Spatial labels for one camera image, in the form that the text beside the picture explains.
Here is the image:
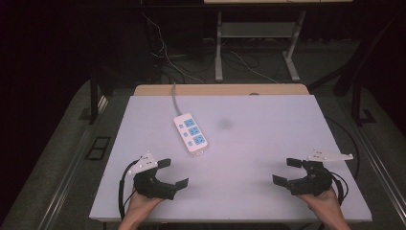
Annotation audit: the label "white power strip blue sockets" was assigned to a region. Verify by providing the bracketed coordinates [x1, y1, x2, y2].
[172, 112, 209, 157]

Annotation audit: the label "black metal stand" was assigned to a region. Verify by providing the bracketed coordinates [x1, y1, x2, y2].
[307, 9, 406, 127]
[88, 61, 101, 126]

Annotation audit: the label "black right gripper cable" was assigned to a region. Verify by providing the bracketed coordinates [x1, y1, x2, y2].
[329, 172, 350, 206]

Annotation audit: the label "grey metal desk frame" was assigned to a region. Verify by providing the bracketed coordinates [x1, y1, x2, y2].
[214, 11, 306, 83]

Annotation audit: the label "metal floor rail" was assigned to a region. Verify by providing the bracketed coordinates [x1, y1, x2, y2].
[346, 104, 406, 219]
[37, 95, 109, 230]

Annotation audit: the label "person's right hand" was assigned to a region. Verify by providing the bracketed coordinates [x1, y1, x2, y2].
[296, 186, 344, 222]

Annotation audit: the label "thin black cable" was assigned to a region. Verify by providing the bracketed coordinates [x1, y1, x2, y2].
[325, 115, 361, 181]

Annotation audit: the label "black floor frame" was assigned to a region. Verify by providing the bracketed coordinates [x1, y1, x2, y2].
[84, 136, 112, 161]

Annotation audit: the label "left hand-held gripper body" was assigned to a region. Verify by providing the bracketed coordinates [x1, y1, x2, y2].
[127, 151, 178, 201]

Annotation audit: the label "thin white floor cable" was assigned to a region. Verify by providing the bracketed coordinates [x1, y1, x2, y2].
[229, 51, 280, 84]

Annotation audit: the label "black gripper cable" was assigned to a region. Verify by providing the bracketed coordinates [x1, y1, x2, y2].
[118, 159, 140, 221]
[329, 172, 350, 206]

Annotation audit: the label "person's left hand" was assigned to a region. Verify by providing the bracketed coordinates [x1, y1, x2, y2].
[125, 188, 165, 222]

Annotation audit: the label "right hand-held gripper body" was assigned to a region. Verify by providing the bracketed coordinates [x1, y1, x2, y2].
[286, 148, 354, 196]

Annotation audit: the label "grey power strip cable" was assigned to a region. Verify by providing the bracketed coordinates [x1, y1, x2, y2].
[170, 82, 184, 117]

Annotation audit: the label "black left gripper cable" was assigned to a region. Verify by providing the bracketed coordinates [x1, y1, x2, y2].
[118, 159, 140, 221]

